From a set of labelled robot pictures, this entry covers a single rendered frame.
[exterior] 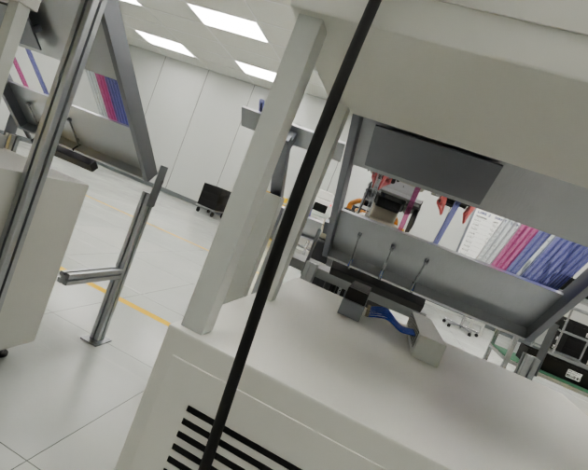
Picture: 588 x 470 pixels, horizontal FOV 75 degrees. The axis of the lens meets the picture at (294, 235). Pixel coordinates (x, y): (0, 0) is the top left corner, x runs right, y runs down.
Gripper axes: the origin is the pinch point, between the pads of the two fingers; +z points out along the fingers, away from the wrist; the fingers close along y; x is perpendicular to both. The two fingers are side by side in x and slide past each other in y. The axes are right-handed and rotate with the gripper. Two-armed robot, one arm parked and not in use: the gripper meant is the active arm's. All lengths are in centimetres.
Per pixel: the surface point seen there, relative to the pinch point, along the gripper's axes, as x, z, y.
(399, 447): -37, 71, 18
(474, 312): 30, 7, 43
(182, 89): 452, -530, -558
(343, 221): 16.7, 3.4, -6.3
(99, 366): 64, 71, -67
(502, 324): 30, 7, 51
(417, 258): 19.8, 3.5, 19.6
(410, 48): -59, 39, 4
